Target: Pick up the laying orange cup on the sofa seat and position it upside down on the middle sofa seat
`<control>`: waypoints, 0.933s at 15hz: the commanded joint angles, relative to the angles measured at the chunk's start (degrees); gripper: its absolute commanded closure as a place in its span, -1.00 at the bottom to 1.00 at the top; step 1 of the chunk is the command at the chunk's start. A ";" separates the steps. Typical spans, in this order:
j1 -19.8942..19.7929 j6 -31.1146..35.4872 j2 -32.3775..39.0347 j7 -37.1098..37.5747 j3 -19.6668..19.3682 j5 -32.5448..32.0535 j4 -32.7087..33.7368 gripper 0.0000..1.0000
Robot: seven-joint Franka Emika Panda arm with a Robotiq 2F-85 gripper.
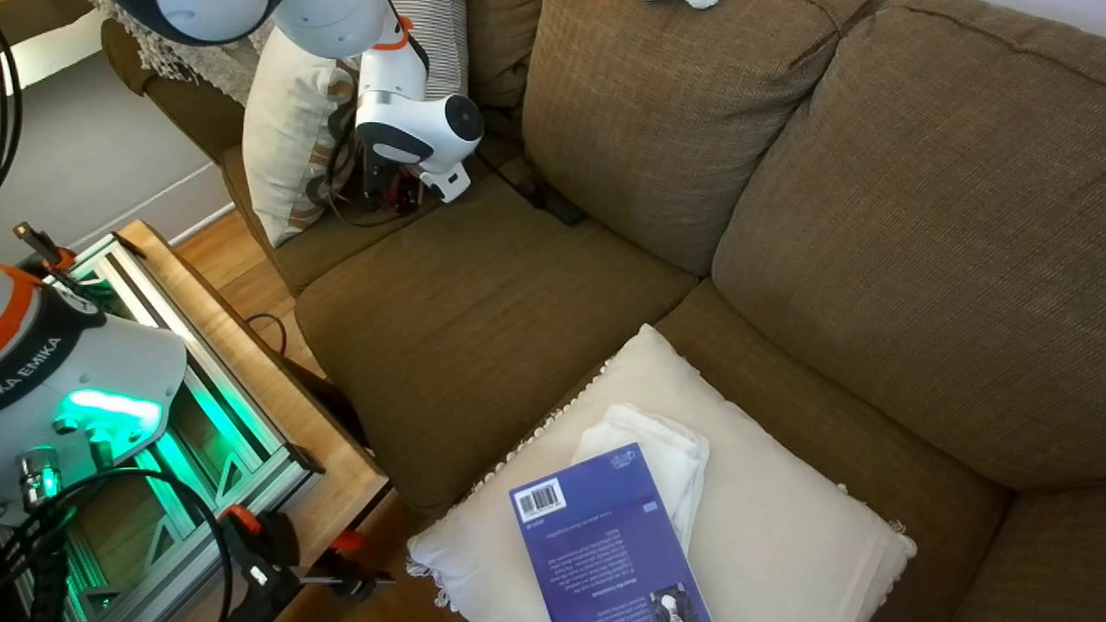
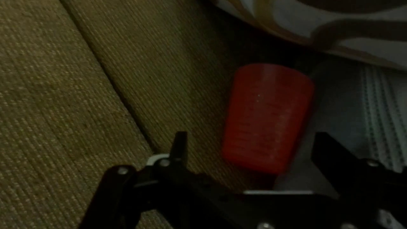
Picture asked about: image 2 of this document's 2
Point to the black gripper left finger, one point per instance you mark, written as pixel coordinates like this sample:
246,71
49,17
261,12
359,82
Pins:
141,199

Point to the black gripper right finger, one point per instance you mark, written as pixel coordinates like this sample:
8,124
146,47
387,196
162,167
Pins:
370,195

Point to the orange plastic cup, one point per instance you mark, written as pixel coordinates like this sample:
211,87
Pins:
268,118

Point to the brown sofa seat cushion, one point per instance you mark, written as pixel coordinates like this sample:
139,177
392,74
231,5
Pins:
52,106

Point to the brown fabric sofa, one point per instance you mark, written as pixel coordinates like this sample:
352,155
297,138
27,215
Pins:
179,64

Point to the grey striped throw pillow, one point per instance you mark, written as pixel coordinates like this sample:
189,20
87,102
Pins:
370,110

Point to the white patterned throw pillow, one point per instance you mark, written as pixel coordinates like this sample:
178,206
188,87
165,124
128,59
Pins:
297,20

